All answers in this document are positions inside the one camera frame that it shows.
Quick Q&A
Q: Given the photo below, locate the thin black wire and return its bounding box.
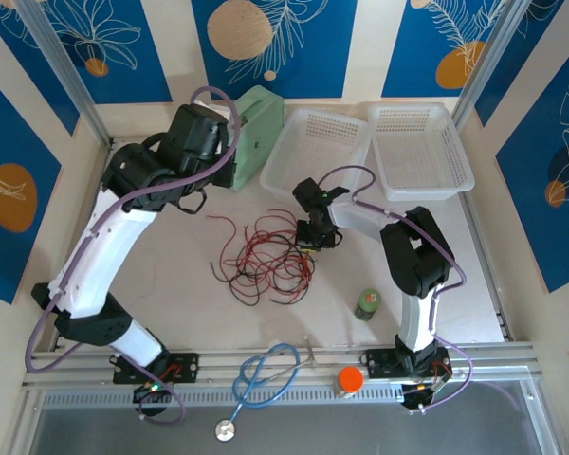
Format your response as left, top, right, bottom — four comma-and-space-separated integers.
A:
246, 229, 317, 293
265, 236, 314, 304
210, 227, 285, 304
227, 246, 304, 305

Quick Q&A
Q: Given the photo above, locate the thin red wire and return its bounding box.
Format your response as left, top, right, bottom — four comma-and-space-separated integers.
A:
207, 215, 266, 285
244, 227, 309, 295
227, 236, 314, 304
236, 206, 314, 266

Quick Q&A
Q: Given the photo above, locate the mint green fabric case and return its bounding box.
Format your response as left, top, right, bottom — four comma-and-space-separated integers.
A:
227, 84, 285, 191

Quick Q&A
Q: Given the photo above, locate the white perforated plastic basket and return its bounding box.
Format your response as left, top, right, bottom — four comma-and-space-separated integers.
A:
259, 106, 374, 210
366, 101, 476, 203

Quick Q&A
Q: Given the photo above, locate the green jar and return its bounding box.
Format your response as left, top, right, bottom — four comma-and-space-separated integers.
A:
354, 287, 383, 322

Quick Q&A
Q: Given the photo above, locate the orange capped bottle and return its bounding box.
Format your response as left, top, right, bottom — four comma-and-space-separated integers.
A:
332, 365, 365, 399

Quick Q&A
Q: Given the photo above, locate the grey metal sheet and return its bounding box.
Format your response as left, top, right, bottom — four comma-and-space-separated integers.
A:
28, 405, 563, 455

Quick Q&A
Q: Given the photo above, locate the blue stethoscope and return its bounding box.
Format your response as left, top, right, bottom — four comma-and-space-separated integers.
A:
214, 334, 320, 443

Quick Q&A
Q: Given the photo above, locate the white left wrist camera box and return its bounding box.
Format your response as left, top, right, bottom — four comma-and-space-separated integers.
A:
192, 100, 233, 122

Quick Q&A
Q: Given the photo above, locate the aluminium frame post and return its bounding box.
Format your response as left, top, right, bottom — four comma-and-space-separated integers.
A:
14, 0, 114, 147
450, 0, 527, 132

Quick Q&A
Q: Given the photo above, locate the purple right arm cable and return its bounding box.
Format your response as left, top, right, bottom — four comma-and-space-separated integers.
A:
318, 164, 475, 411

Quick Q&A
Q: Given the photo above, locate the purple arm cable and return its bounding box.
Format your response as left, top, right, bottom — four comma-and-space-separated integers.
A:
318, 164, 475, 411
25, 85, 242, 426

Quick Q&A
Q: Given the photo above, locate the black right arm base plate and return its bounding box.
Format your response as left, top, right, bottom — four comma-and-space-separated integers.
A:
363, 348, 452, 381

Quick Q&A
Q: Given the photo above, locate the slotted metal cable duct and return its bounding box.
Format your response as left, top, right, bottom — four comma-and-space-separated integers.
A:
36, 386, 535, 410

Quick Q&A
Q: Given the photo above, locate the aluminium cross rail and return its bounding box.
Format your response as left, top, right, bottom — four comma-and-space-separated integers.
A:
21, 341, 540, 392

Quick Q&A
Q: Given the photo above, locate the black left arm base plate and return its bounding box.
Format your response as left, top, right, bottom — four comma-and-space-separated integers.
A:
112, 351, 202, 386

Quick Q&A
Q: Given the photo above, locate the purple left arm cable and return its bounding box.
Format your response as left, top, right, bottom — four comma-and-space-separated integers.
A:
25, 85, 242, 426

